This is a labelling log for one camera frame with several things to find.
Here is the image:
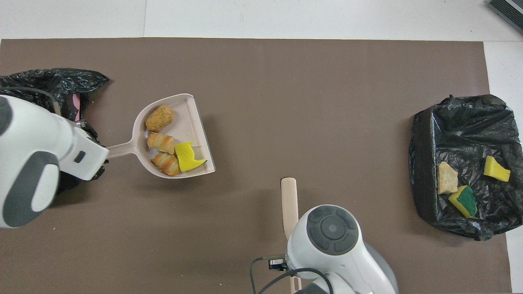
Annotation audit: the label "pale bread chunk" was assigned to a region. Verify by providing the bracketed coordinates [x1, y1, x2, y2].
[151, 152, 181, 177]

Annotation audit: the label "striped bread roll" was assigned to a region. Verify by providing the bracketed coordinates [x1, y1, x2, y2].
[147, 133, 176, 154]

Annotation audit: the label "round brown bread piece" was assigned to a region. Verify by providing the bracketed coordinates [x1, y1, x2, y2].
[145, 105, 175, 132]

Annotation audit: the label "yellow sponge piece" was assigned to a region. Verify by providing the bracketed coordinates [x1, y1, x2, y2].
[484, 156, 511, 183]
[448, 185, 478, 219]
[174, 142, 208, 172]

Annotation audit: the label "beige plastic dustpan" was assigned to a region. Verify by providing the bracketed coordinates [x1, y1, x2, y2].
[105, 94, 216, 179]

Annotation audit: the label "beige brush black bristles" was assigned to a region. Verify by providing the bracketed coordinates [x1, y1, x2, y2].
[280, 177, 303, 294]

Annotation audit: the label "pale beige stone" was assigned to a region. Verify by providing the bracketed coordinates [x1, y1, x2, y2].
[437, 162, 459, 195]

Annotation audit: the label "pink plastic bin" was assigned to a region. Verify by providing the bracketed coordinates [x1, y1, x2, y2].
[70, 93, 89, 123]

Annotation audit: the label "crumpled black trash bag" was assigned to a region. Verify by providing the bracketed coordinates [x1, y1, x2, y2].
[0, 68, 110, 123]

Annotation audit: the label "black bag lined bin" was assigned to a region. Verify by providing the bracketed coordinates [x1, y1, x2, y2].
[409, 94, 523, 241]

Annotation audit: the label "brown table mat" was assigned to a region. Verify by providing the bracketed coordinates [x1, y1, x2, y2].
[0, 38, 513, 294]

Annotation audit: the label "dark grey ribbed object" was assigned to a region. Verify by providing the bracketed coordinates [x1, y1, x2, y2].
[488, 0, 523, 35]

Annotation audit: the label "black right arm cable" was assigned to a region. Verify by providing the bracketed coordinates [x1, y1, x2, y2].
[249, 255, 333, 294]

